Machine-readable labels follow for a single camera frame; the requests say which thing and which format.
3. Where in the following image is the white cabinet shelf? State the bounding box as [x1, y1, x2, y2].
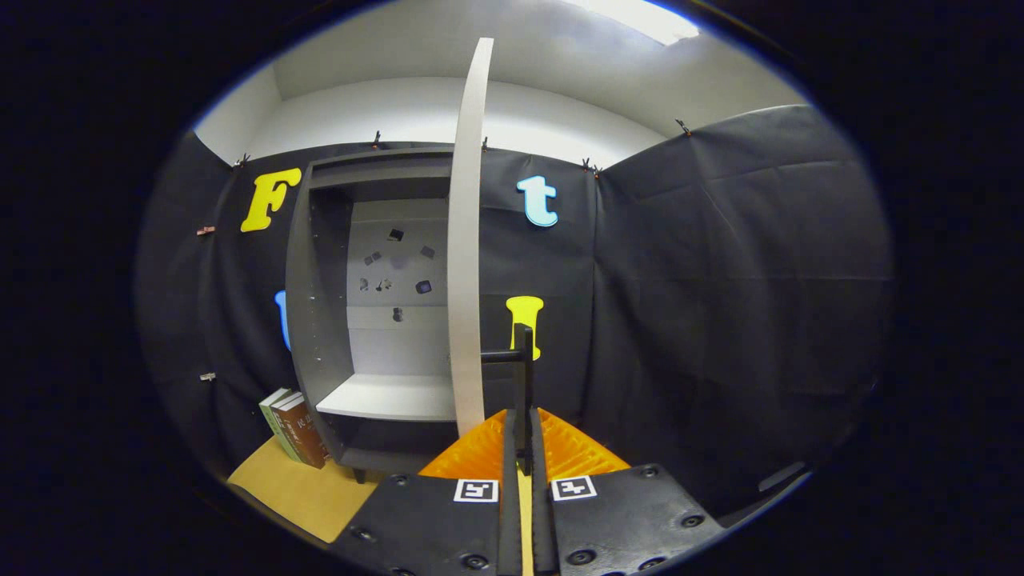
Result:
[316, 374, 458, 422]

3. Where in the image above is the brown book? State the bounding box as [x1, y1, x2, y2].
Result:
[278, 397, 330, 470]
[270, 392, 309, 466]

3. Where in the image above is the black door handle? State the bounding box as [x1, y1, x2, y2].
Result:
[480, 324, 535, 474]

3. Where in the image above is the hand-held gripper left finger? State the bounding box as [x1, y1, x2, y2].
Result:
[330, 408, 522, 576]

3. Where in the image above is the grey cabinet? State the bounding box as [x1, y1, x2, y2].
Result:
[286, 146, 458, 485]

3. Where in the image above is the black backdrop cloth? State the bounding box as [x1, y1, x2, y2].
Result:
[134, 104, 895, 521]

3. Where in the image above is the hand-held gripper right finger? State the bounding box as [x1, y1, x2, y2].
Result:
[531, 408, 726, 576]

